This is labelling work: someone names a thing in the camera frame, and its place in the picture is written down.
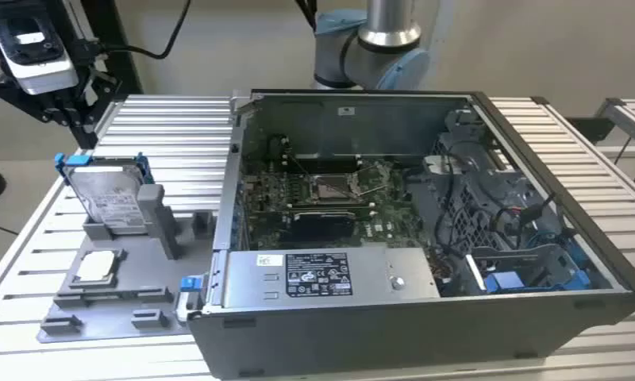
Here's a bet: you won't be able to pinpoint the CPU socket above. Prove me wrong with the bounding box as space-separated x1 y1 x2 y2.
307 173 357 201

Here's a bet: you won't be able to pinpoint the silver power supply unit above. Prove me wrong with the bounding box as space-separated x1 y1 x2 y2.
222 248 442 310

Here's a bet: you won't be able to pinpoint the green motherboard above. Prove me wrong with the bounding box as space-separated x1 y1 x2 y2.
239 156 441 252

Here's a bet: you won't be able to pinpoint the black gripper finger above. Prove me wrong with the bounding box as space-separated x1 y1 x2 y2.
0 73 82 128
70 67 123 150

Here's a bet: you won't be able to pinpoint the black RAM slot bank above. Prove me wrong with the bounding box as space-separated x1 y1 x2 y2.
285 154 362 174

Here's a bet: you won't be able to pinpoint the green RAM stick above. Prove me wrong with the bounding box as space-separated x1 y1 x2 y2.
83 291 142 300

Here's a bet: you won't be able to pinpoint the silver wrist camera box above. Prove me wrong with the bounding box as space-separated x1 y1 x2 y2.
0 7 80 95

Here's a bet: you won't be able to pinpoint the metal socket cover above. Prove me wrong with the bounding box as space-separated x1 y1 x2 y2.
355 163 394 195

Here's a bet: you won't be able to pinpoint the grey disk bay cage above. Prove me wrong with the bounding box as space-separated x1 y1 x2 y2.
407 109 594 297

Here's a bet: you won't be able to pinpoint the thin locking lever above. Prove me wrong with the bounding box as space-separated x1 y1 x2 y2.
289 153 322 180

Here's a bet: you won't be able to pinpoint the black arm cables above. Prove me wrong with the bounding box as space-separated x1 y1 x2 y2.
294 0 319 29

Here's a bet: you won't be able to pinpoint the black disk wire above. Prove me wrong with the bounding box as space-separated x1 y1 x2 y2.
494 194 557 239

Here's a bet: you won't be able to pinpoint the black camera cable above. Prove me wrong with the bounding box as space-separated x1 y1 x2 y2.
99 0 193 60

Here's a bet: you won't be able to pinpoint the black graphics card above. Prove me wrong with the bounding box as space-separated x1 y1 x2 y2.
290 212 357 244

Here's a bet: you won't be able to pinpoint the blue disk wire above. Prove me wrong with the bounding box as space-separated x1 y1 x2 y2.
524 232 568 259

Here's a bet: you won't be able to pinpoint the hard disk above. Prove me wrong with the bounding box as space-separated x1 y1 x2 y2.
54 152 151 236

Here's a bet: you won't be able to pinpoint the black open PC case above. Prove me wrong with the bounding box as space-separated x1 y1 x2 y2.
187 89 635 380

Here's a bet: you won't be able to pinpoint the metal slat side table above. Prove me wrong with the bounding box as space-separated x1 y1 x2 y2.
596 97 635 160

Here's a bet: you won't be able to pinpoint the silver CPU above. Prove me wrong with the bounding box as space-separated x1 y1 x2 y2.
78 252 122 281

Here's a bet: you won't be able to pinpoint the black box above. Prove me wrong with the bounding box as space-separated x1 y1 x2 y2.
565 117 614 143

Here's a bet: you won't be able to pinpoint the blue disk carrier part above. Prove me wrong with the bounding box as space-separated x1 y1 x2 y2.
485 271 526 294

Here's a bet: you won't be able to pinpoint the grey parts rack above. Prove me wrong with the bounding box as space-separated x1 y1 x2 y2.
35 184 217 344

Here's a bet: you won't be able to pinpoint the black expansion slot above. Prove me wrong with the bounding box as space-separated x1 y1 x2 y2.
285 200 377 210

